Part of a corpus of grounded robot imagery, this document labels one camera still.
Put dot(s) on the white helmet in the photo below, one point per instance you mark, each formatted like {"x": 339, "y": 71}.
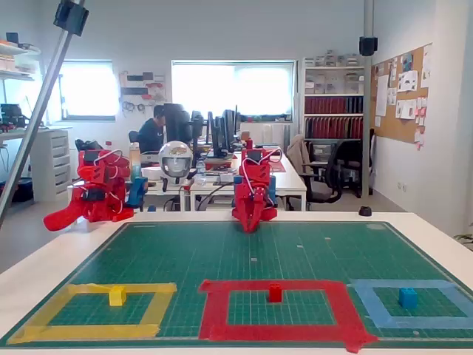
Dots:
{"x": 175, "y": 159}

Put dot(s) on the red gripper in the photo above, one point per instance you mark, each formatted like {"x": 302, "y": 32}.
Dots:
{"x": 247, "y": 201}

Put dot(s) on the seated person dark shirt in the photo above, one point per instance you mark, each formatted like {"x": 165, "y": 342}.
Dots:
{"x": 151, "y": 135}

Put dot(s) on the blue table clamp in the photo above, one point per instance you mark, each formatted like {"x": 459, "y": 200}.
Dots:
{"x": 237, "y": 180}
{"x": 272, "y": 186}
{"x": 137, "y": 192}

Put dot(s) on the wall power outlet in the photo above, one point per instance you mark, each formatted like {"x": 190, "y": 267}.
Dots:
{"x": 402, "y": 186}

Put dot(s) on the wide bright window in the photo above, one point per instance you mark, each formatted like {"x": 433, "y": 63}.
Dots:
{"x": 233, "y": 88}

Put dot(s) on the red robot arm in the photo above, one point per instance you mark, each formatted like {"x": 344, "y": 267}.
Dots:
{"x": 271, "y": 215}

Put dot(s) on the black computer monitor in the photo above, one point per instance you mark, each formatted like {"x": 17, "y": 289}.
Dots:
{"x": 218, "y": 135}
{"x": 197, "y": 127}
{"x": 177, "y": 122}
{"x": 231, "y": 125}

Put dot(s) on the wall tool rack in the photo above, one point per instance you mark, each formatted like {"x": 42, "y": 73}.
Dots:
{"x": 142, "y": 87}

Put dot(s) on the red tape square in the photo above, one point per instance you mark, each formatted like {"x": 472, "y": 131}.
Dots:
{"x": 277, "y": 333}

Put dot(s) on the black office chair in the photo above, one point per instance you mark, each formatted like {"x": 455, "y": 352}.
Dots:
{"x": 347, "y": 166}

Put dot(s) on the yellow tape square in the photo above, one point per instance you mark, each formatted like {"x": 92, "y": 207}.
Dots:
{"x": 92, "y": 331}

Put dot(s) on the green cutting mat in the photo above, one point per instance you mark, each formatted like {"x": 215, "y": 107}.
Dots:
{"x": 258, "y": 251}

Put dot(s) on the red bottle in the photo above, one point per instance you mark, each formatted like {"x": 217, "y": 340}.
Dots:
{"x": 250, "y": 143}

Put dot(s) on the white wall shelf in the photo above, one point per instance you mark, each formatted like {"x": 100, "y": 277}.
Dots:
{"x": 22, "y": 50}

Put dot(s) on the black pole clamp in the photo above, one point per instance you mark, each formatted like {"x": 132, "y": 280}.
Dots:
{"x": 368, "y": 46}
{"x": 72, "y": 16}

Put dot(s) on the yellow cube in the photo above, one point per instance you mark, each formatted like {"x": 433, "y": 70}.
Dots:
{"x": 117, "y": 297}

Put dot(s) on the black machine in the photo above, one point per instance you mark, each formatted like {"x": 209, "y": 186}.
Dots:
{"x": 13, "y": 116}

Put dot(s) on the red leader arm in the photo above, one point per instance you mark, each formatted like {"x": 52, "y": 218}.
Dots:
{"x": 107, "y": 214}

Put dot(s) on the blue tape square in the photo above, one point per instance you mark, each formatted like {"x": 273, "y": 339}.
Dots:
{"x": 417, "y": 322}

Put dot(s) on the cork notice board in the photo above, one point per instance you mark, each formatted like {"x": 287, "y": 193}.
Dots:
{"x": 391, "y": 125}

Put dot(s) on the small black puck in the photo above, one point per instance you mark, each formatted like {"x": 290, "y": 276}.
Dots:
{"x": 365, "y": 211}

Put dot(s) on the red cube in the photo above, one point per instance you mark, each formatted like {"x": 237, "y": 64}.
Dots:
{"x": 275, "y": 294}

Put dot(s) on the white office desk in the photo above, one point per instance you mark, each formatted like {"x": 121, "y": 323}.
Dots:
{"x": 292, "y": 183}

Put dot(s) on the black backpack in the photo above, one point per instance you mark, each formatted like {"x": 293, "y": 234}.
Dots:
{"x": 86, "y": 144}

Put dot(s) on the clear water bottle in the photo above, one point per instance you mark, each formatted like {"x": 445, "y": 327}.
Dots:
{"x": 200, "y": 174}

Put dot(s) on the black bag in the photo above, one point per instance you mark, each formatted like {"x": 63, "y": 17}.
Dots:
{"x": 26, "y": 190}

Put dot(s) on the green plant leaves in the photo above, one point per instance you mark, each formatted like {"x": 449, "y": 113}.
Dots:
{"x": 465, "y": 238}

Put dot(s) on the blue cube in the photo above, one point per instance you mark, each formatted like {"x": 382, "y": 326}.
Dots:
{"x": 407, "y": 299}

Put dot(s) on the white drawer cabinet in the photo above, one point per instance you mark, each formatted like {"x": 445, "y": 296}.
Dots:
{"x": 55, "y": 166}

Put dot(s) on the white bookshelf red binders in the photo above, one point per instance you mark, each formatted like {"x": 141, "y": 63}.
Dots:
{"x": 332, "y": 105}

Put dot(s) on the beige jacket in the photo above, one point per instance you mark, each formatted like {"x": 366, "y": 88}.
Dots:
{"x": 297, "y": 151}

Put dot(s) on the slanted metal pole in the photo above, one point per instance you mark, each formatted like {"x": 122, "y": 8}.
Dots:
{"x": 40, "y": 111}

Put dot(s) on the small bright window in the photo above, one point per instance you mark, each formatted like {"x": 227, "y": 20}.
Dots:
{"x": 88, "y": 88}

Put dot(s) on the upright grey pole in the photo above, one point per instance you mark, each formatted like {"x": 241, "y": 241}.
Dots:
{"x": 368, "y": 111}

